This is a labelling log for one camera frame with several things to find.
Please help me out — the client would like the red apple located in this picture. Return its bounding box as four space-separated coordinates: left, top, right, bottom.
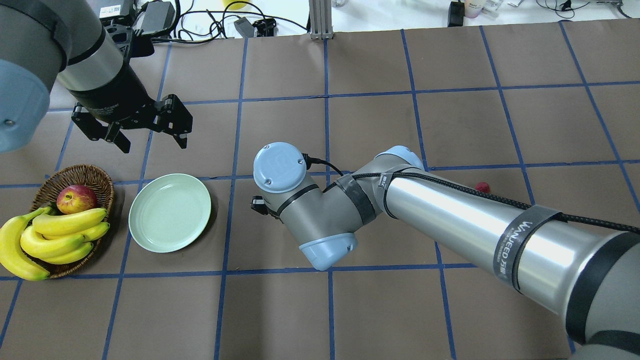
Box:
55 184 98 215

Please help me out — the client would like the yellow banana bunch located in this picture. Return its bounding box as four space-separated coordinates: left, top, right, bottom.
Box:
0 207 110 281

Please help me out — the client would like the aluminium frame post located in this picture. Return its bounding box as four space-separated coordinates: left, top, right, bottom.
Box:
308 0 334 40

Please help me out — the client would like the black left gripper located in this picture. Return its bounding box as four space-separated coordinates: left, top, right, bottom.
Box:
71 94 194 154

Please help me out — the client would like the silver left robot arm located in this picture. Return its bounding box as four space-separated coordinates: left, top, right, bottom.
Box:
0 0 194 153

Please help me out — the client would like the brown wicker basket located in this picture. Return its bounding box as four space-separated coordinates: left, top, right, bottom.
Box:
28 164 117 280

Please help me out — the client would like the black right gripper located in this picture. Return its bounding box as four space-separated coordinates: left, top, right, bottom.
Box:
250 195 280 219

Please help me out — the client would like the light green plate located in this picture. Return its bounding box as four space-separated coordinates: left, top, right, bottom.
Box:
128 173 212 253

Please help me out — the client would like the black power adapter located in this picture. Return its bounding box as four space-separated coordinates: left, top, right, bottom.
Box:
136 0 176 37

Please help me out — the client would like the red strawberry without leaves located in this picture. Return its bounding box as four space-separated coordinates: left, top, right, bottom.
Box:
475 181 491 194

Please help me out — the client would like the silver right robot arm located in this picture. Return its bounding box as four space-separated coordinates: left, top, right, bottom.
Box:
252 142 640 360

